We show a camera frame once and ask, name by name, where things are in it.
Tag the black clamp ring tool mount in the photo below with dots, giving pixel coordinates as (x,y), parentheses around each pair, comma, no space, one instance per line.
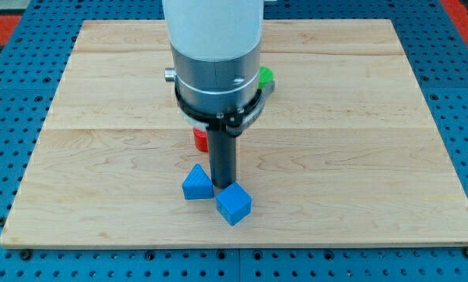
(234,123)

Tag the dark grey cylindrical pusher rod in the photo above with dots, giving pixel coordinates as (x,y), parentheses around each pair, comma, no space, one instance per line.
(222,157)

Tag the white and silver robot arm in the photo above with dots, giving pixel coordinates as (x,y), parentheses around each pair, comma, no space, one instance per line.
(215,45)

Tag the blue triangle block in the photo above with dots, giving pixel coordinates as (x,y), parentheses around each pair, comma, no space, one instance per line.
(197,185)

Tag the red block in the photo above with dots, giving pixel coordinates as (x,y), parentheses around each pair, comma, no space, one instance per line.
(200,140)

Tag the green block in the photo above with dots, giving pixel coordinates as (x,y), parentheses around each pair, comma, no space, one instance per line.
(266,75)

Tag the blue cube block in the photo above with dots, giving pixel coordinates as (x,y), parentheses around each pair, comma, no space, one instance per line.
(233,203)

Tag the wooden board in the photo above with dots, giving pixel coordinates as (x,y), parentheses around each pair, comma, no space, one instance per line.
(344,155)

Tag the blue perforated metal base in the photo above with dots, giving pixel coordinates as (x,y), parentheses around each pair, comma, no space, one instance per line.
(33,61)

